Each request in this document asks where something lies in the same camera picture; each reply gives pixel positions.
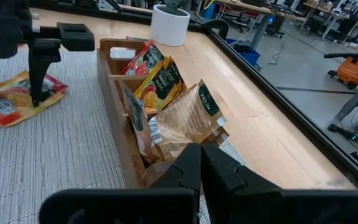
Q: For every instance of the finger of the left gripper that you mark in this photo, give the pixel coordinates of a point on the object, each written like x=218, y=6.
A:
x=40, y=68

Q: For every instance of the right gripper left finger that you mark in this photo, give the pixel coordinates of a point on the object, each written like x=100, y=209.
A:
x=188, y=174

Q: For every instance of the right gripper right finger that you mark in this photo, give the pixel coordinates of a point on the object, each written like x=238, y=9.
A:
x=222, y=180

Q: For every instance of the orange mango tea packet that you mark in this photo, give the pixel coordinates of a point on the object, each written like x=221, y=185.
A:
x=157, y=87
x=11, y=102
x=177, y=74

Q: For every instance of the three-compartment wooden tray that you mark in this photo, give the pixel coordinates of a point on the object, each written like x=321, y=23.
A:
x=118, y=118

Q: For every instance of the red strawberry tea packet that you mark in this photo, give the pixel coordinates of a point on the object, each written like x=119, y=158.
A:
x=145, y=59

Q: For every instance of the grey woven placemat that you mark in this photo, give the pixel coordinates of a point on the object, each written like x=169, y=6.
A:
x=57, y=155

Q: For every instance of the large blue plastic bin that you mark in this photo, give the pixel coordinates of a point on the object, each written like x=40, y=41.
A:
x=249, y=57

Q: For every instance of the black power strip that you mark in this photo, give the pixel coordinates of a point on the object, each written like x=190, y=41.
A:
x=346, y=134

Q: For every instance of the snake plant in white pot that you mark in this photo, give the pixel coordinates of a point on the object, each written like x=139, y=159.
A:
x=169, y=28

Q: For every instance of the grey metal desk leg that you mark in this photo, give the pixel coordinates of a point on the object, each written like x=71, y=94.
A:
x=353, y=102

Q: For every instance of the orange shop vacuum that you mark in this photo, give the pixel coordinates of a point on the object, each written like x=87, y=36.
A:
x=353, y=70

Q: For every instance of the wooden top desk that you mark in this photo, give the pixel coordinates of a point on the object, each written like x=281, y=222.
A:
x=253, y=7

